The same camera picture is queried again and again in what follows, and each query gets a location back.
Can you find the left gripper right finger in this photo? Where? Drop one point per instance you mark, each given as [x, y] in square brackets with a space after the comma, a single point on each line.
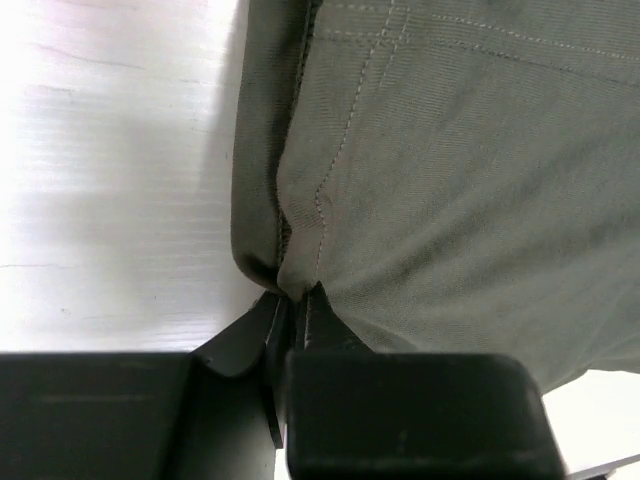
[332, 398]

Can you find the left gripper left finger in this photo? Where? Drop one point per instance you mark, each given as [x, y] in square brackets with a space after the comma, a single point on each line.
[256, 343]

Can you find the olive green shorts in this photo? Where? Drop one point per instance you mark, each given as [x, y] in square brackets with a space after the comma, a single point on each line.
[458, 176]

